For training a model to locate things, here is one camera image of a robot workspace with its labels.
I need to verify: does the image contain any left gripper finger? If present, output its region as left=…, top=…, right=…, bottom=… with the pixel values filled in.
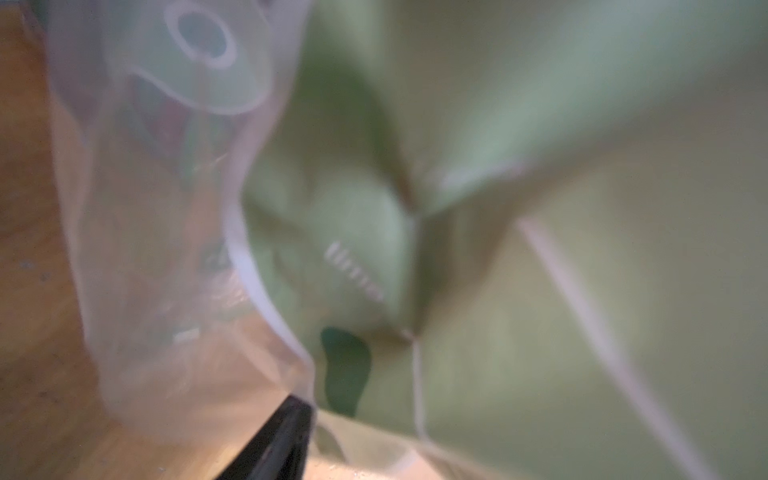
left=216, top=395, right=315, bottom=480

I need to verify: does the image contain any clear zip-top bag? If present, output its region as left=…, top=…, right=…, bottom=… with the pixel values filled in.
left=45, top=1, right=767, bottom=479

